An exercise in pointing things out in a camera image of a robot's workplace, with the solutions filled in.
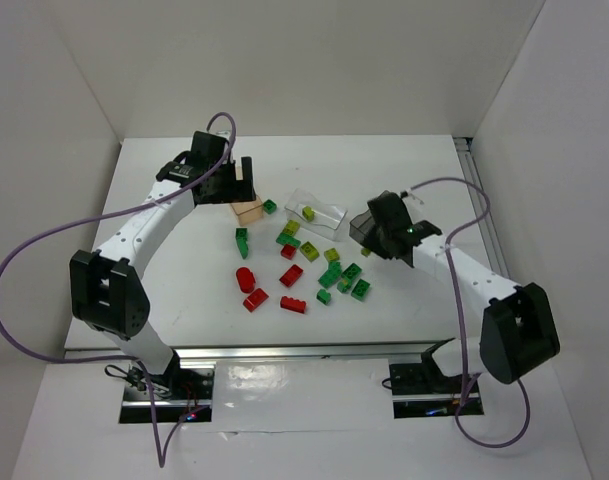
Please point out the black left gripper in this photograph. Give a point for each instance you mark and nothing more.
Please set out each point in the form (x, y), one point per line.
(229, 187)

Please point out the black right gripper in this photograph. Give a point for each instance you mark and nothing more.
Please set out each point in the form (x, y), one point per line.
(366, 230)

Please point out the smoky grey container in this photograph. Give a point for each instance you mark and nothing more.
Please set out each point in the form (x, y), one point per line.
(363, 230)

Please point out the small lime brick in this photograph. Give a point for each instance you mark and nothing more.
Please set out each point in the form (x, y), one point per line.
(331, 255)

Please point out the green square brick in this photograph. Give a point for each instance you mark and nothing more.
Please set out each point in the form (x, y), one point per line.
(360, 290)

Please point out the clear plastic container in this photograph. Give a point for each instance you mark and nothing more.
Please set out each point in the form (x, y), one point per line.
(328, 217)

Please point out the green yellow printed brick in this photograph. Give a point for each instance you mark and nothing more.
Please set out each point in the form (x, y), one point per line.
(344, 285)

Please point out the lime sloped brick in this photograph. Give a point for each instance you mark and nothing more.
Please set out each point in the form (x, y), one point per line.
(309, 251)

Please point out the long green sloped brick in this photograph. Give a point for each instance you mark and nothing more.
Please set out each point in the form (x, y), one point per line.
(241, 238)

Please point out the long lime brick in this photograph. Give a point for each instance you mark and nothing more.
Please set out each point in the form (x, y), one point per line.
(308, 213)

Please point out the small green brick bottom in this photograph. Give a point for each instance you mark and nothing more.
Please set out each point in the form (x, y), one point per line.
(324, 296)

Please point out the small green brick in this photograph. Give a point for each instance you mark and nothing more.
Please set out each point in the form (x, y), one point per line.
(324, 296)
(269, 206)

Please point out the lime brick top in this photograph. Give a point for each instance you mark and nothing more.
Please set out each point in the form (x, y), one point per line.
(291, 228)

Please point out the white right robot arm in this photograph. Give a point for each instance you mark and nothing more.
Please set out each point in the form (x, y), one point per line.
(518, 332)

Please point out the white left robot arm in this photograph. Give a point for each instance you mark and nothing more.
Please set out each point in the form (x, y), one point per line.
(106, 285)

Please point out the small green brick near orange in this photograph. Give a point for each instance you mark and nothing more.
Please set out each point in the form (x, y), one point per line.
(269, 206)

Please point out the small red brick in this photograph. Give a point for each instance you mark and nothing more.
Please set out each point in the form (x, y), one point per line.
(288, 251)

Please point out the red square brick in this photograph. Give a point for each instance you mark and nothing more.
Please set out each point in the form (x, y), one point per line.
(291, 276)

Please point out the red long flat brick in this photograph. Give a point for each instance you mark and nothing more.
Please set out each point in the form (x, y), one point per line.
(293, 304)

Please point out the red rounded brick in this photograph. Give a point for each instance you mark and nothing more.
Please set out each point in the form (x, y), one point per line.
(245, 279)

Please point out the red sloped brick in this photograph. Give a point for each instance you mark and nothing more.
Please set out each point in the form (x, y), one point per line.
(255, 299)

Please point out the aluminium rail front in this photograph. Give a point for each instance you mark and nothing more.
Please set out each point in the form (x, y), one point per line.
(304, 351)

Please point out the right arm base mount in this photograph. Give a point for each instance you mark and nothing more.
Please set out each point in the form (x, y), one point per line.
(420, 390)

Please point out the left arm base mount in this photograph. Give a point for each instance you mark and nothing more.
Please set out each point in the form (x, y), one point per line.
(192, 397)

